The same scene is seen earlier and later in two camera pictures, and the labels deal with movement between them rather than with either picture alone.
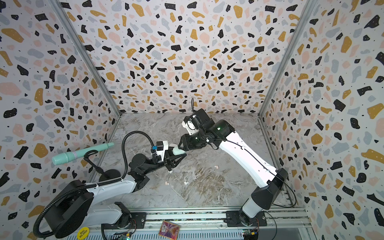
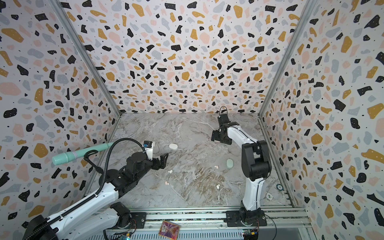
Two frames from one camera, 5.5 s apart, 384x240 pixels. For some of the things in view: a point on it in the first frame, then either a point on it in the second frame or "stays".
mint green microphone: [62, 158] stays
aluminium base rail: [283, 223] stays
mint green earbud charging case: [176, 151] to [230, 163]
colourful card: [169, 230] stays
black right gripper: [184, 142] to [218, 135]
